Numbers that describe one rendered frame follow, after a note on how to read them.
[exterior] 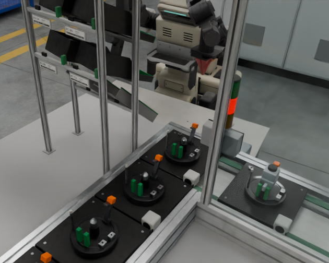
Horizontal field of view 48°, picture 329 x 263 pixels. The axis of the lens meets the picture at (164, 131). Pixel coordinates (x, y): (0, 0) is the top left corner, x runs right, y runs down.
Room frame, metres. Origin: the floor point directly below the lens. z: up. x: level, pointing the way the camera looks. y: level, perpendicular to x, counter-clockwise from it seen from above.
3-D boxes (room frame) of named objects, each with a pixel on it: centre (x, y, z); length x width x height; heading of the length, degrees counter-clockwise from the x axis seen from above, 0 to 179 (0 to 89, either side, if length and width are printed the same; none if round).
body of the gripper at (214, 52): (1.29, -0.13, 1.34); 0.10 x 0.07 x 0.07; 58
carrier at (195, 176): (1.10, -0.08, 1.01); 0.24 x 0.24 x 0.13; 58
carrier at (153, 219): (0.89, 0.05, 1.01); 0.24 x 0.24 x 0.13; 58
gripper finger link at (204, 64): (1.30, -0.12, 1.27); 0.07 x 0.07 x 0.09; 58
